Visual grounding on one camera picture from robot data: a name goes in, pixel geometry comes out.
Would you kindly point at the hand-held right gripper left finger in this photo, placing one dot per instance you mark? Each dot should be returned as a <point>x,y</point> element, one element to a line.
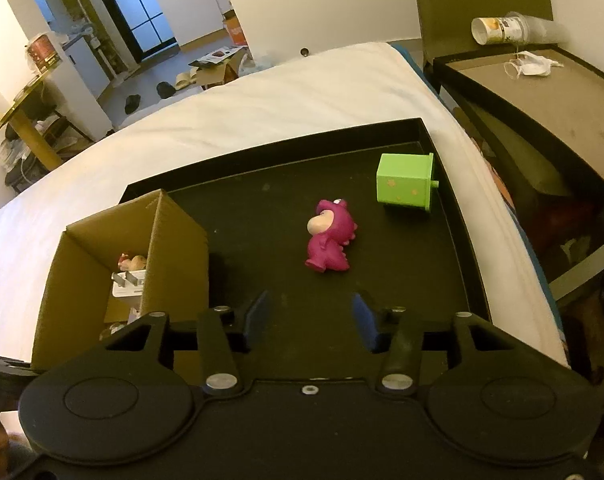
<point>257,320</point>

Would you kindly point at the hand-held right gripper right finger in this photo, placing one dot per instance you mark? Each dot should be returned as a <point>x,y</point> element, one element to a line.
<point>364,320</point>

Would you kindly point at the pink dinosaur toy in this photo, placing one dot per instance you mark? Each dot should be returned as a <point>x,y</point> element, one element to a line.
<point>327,250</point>

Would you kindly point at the cardboard box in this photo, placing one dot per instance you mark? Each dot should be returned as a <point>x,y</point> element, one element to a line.
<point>176,260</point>
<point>216,67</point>

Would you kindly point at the black shallow tray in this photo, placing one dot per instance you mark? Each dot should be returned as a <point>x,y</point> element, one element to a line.
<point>282,210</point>

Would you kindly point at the small brown toy figure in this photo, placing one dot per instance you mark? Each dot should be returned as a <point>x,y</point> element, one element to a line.
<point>136,262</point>

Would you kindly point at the white charger plug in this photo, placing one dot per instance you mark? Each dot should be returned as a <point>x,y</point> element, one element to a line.
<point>126,290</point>

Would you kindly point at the green cube box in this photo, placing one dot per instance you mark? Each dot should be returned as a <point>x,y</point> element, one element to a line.
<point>402,182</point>

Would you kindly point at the white bed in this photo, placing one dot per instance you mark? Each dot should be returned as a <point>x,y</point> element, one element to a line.
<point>282,95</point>

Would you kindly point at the black shoe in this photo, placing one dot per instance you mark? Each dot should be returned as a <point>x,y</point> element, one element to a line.
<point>165,90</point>
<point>131,104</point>

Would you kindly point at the pair of beige slippers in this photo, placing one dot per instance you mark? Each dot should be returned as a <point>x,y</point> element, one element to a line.
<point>186,80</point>

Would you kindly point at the flat cardboard box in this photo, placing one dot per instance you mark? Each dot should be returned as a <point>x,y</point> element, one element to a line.
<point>216,67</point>

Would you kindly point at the dark nightstand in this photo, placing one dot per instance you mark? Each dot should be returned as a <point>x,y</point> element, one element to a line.
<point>532,105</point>

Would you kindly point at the clutter pile under table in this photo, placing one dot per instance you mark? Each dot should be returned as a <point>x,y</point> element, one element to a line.
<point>16,160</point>

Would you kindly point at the orange box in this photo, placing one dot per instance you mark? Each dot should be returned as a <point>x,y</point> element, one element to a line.
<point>234,30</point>

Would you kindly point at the gold table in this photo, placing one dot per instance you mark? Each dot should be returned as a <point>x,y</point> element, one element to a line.
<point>26,130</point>

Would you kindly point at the white low cabinet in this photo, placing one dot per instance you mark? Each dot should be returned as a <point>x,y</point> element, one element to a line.
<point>86,70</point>

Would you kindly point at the white face mask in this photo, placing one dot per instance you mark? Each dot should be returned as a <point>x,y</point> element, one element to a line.
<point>532,65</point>

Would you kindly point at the paper cup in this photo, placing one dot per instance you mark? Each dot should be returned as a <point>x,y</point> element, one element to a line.
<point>492,30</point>

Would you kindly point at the white kitchen counter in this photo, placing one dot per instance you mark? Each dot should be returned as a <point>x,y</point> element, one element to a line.
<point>196,5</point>

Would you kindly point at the black framed glass door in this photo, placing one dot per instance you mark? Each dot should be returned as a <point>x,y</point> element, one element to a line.
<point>131,5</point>

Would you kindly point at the clear plastic cup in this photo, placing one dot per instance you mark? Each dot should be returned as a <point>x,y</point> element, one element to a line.
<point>544,30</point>

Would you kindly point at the red box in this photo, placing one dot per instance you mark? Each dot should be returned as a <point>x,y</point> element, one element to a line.
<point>44,50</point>

